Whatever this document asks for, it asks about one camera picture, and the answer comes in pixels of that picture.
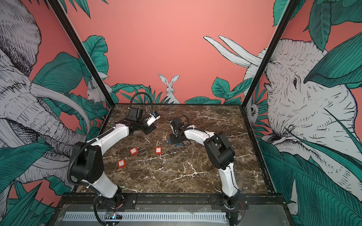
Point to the red padlock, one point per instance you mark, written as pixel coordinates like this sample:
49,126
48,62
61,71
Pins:
122,162
158,150

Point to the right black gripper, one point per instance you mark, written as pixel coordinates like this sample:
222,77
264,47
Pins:
173,140

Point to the white slotted cable duct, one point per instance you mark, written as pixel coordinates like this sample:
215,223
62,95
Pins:
218,217

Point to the red padlock centre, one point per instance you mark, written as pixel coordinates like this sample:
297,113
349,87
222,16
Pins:
158,150

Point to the black frame post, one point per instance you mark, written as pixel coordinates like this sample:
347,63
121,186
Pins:
72,34
288,12

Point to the right black frame post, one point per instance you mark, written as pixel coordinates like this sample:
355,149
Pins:
288,12

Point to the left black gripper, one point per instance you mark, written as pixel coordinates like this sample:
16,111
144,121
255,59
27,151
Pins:
148,129

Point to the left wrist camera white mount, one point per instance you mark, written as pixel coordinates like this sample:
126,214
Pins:
149,120

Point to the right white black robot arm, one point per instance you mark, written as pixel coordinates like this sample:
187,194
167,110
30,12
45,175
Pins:
220,153

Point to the left black frame post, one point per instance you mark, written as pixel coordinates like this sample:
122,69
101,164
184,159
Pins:
72,34

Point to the red padlock open shackle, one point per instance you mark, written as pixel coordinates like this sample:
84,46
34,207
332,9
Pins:
135,151

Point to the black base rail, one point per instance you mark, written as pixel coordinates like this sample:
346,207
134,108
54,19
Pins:
215,200

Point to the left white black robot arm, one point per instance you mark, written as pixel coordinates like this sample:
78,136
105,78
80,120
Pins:
86,167

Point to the red padlock near left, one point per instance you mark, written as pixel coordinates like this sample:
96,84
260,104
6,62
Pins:
122,162

